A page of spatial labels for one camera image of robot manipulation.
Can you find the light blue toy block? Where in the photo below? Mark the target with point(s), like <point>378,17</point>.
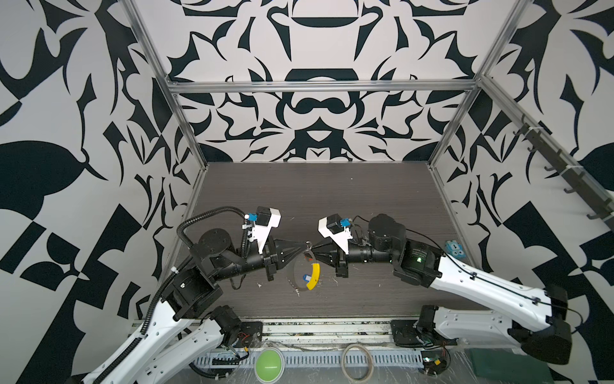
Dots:
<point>454,249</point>

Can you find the dark green cloth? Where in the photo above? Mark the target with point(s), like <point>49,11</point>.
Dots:
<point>505,366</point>

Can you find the aluminium frame crossbar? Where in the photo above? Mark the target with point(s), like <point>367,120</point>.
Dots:
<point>322,86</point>

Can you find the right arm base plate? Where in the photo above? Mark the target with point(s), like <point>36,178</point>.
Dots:
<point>405,334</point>

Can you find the white slotted cable duct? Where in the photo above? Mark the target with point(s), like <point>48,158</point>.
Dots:
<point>319,359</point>

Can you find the metal keyring with yellow tag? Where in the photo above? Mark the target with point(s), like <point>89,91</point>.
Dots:
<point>304,265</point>

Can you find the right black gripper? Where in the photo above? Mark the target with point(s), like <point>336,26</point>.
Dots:
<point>340,259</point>

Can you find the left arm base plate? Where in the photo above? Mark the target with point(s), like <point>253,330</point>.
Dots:
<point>249,332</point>

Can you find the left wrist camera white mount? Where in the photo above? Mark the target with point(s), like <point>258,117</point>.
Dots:
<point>260,224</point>

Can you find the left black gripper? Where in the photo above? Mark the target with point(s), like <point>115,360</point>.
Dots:
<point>276,256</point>

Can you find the aluminium front rail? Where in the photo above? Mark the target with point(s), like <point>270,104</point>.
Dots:
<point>326,329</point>

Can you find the green round button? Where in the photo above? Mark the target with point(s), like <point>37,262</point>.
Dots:
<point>269,366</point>

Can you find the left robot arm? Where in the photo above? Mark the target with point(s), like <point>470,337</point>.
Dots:
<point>189,292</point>

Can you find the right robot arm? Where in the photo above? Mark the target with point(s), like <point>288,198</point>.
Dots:
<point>533,318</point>

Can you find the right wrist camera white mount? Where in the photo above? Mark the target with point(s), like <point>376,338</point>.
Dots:
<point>337,229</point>

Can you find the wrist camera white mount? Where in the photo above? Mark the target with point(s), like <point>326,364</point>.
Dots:
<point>260,224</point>
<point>337,229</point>

